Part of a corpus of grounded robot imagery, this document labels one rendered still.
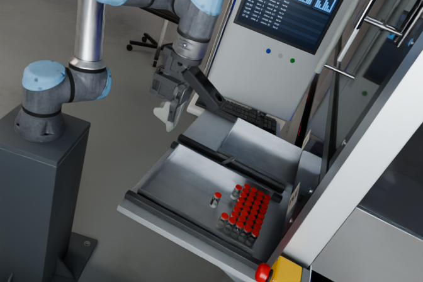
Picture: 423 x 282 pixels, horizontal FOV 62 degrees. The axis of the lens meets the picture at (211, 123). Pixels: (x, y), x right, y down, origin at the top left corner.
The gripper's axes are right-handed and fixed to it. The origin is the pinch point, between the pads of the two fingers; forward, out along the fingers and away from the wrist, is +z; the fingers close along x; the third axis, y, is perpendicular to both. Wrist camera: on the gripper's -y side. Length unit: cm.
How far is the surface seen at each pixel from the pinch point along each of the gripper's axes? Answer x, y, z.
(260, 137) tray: -53, -21, 21
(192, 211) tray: 0.7, -13.1, 21.3
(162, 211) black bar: 7.6, -6.7, 19.5
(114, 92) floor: -166, 104, 110
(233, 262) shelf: 9.1, -28.5, 21.5
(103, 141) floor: -105, 73, 110
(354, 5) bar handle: -65, -30, -36
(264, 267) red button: 18.2, -32.9, 8.0
